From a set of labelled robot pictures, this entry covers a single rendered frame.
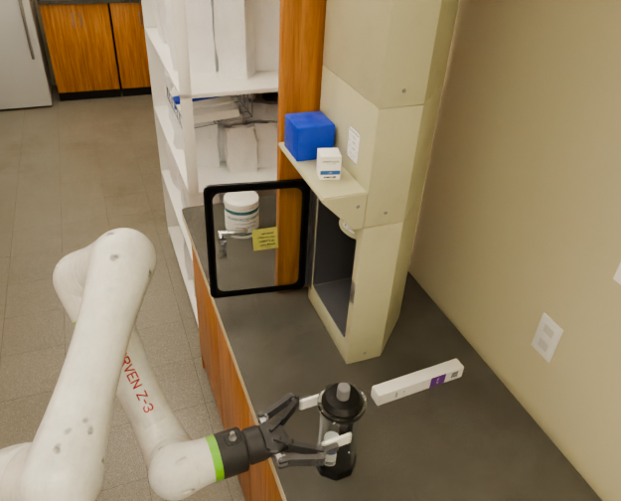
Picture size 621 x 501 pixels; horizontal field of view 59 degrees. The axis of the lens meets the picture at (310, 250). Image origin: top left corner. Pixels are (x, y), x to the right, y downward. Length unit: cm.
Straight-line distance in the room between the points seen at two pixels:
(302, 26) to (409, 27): 39
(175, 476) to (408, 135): 86
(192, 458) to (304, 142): 76
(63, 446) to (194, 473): 29
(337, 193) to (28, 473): 80
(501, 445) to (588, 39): 98
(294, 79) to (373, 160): 38
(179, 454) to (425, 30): 97
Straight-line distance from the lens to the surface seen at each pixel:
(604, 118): 133
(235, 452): 119
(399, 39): 118
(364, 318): 154
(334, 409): 123
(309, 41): 151
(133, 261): 109
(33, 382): 306
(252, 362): 163
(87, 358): 103
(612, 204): 133
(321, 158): 130
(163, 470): 117
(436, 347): 175
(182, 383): 287
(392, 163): 129
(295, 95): 154
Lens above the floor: 213
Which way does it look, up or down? 35 degrees down
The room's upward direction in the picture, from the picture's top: 3 degrees clockwise
